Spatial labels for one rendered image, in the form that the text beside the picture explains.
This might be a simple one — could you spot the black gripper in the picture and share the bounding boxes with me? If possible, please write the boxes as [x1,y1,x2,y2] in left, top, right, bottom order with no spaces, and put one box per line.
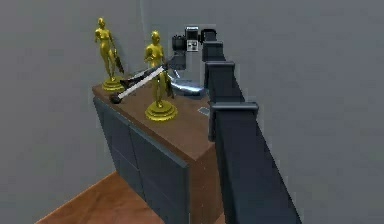
[109,34,188,105]

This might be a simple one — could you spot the gold human figure statue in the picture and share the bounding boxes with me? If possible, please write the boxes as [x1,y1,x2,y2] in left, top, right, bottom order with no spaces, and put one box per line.
[93,17,126,93]
[143,30,179,122]

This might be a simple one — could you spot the shiny blue grey curved object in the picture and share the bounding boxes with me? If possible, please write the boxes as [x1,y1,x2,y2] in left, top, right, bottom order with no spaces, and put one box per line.
[167,71,205,98]

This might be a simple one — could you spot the brown top dark grey cabinet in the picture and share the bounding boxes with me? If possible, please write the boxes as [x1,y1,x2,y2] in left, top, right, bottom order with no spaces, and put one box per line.
[91,78,225,224]

